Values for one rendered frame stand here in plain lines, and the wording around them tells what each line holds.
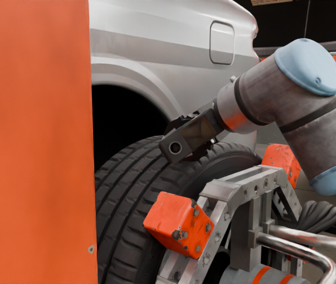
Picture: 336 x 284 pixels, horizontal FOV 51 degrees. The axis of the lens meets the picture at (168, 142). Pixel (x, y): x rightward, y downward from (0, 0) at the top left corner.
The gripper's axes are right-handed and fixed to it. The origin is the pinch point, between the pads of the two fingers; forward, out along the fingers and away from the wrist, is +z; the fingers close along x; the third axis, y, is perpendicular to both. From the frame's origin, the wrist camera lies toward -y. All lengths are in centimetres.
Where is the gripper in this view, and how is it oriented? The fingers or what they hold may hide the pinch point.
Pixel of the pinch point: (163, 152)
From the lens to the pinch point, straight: 74.5
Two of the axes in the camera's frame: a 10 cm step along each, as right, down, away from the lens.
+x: -5.6, -8.3, -0.5
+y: 6.2, -4.6, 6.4
